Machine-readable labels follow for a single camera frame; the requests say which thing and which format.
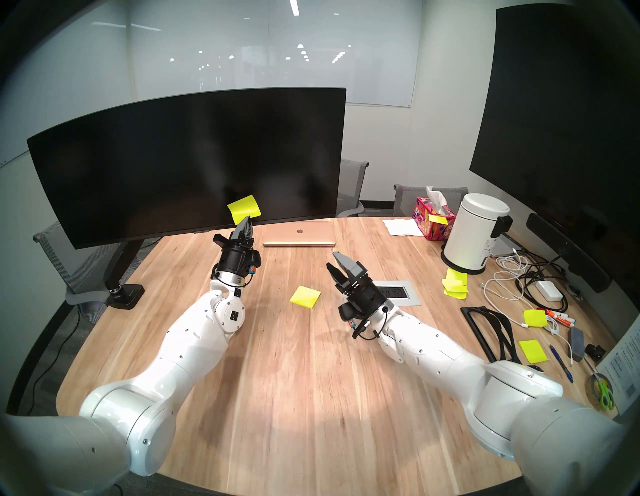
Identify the white tissue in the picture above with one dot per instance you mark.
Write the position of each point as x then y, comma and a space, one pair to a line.
436, 197

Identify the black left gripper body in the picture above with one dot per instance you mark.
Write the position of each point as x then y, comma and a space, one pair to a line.
237, 260

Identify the large black wall television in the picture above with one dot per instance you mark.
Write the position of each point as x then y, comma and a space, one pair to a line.
550, 125

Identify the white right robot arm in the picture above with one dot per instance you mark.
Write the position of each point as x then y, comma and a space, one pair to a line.
450, 360

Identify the grey mesh office chair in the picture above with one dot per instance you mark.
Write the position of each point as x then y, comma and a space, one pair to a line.
352, 185
412, 196
75, 277

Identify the yellow sticky note pad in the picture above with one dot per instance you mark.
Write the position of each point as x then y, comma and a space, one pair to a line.
305, 296

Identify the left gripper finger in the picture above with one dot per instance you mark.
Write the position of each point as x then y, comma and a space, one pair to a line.
237, 234
248, 231

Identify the black video sound bar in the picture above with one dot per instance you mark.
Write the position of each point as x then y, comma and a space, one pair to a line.
565, 252

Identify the grey whiteboard eraser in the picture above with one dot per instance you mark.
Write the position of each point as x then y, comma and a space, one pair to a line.
576, 344

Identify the white power adapter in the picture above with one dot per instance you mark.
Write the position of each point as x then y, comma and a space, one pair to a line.
548, 290

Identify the single yellow sticky note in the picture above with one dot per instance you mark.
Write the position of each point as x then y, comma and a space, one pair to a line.
245, 207

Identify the white printed paper sheet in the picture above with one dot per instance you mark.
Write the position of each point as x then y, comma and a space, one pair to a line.
625, 365

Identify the glass wall whiteboard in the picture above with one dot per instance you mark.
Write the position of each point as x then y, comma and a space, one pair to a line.
240, 50

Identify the grey table power outlet panel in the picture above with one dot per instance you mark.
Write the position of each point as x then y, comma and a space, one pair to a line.
405, 295

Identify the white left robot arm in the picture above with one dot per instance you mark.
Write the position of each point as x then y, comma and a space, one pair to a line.
185, 350

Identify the white paper napkin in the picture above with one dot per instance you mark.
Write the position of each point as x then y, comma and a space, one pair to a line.
402, 227

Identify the small black clip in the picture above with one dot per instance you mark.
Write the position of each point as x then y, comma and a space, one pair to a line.
595, 351

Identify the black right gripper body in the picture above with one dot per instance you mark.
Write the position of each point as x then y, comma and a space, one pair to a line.
364, 297

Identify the pile of yellow sticky notes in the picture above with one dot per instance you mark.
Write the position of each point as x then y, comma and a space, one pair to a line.
455, 284

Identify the crumpled yellow sticky note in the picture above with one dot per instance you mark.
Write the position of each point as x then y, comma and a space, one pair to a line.
535, 318

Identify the rose gold closed laptop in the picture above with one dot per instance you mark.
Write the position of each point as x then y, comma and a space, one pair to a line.
300, 233

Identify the blue pen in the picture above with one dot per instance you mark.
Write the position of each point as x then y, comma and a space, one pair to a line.
561, 364

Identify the clear tape roll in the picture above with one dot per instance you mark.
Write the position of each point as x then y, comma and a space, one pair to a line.
592, 387

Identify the flat yellow sticky pad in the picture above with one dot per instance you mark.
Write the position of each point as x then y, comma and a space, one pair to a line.
533, 351

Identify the red white marker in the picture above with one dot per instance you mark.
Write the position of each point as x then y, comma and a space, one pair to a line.
559, 318

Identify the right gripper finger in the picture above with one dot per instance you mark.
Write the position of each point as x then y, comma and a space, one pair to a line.
339, 280
351, 267

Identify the white cylindrical bin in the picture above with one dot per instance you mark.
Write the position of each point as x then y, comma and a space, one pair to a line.
472, 232

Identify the colourful floral tissue box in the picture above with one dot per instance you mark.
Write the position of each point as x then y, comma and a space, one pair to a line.
435, 230

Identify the curved black desktop monitor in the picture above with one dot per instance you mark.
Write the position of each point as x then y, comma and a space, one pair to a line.
185, 165

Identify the small yellow sticky note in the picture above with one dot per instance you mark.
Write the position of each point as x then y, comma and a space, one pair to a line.
437, 219

